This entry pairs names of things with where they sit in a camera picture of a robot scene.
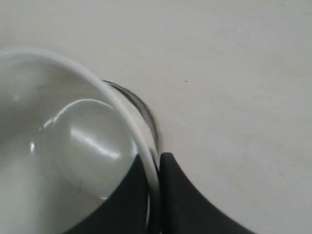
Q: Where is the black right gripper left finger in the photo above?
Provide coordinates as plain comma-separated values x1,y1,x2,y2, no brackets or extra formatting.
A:
67,156,148,234

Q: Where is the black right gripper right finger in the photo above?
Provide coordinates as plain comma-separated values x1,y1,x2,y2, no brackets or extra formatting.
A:
159,153,252,234

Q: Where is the white ceramic patterned bowl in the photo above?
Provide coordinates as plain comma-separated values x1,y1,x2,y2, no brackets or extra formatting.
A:
0,48,160,234

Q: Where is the ribbed stainless steel bowl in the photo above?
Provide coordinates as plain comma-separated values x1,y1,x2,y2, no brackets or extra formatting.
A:
101,79,163,220

